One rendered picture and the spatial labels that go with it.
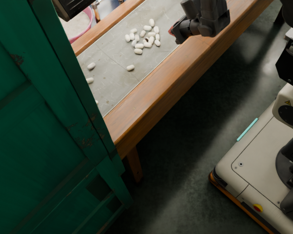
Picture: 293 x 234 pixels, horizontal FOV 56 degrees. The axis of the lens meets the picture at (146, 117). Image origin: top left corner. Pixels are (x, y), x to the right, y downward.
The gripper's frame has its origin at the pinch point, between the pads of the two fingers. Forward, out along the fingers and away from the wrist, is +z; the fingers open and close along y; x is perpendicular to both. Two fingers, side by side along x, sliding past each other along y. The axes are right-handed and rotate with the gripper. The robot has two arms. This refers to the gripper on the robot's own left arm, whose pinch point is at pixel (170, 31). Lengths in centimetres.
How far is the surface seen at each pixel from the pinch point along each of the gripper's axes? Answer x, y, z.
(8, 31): -31, 54, -48
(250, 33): 64, -103, 58
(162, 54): 7.8, 3.0, 8.8
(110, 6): -16, -8, 47
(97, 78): -0.6, 29.1, 18.2
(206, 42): 13.5, -11.8, -1.3
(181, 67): 13.3, 4.8, -1.3
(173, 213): 89, 41, 27
